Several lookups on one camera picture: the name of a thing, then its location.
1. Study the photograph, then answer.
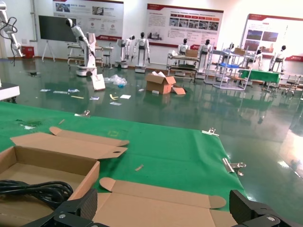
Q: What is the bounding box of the white platform base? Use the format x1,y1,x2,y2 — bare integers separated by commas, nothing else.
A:
0,82,21,103

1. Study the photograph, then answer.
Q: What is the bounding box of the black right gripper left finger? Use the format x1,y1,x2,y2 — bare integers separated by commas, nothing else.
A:
22,188,98,227

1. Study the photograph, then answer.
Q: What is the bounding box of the large open cardboard carton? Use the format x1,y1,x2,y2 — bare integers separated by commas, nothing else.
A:
145,71,187,96

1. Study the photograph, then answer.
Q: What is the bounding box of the grey metal frame rack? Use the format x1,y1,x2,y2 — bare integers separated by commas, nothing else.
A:
203,43,253,92

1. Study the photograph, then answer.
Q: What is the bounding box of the leaning white humanoid robot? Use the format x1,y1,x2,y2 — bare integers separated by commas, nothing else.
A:
65,18,98,78

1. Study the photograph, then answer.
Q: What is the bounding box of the brown cardboard mailer box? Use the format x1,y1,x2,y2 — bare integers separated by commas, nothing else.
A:
0,126,130,227
93,177,240,227

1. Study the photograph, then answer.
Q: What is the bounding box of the black stool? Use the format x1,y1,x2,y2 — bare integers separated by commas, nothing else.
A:
102,53,113,70

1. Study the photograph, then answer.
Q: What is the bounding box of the clear plastic bag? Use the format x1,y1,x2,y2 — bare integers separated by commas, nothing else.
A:
104,74,128,88

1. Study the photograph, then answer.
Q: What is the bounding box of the red box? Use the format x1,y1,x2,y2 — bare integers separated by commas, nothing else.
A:
20,45,36,59

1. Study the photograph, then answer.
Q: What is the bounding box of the black power cable bundle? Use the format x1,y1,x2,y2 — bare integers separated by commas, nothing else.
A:
0,180,74,209

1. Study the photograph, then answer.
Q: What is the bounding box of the metal rack cart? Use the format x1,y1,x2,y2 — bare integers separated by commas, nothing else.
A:
166,52,200,78

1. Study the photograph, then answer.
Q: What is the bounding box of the white red wall poster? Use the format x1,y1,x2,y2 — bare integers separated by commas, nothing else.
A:
241,13,303,61
53,0,125,40
146,3,224,47

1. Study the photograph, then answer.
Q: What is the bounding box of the white carton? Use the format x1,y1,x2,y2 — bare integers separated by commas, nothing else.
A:
90,73,106,91

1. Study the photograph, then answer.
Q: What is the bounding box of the metal work table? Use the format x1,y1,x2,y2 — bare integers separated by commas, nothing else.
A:
67,44,104,67

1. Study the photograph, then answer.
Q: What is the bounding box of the green covered table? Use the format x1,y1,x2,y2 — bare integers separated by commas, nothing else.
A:
238,69,282,92

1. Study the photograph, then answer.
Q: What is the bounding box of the office chair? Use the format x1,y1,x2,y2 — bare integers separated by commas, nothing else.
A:
281,73,303,96

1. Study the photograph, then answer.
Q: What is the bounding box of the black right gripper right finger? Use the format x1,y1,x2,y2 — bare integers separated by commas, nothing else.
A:
229,189,303,227

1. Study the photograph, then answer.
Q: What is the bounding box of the blue plastic tray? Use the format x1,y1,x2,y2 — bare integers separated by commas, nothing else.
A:
217,62,238,69

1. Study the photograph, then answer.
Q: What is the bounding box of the black display screen on stand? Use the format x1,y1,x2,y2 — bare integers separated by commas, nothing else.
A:
38,15,78,62

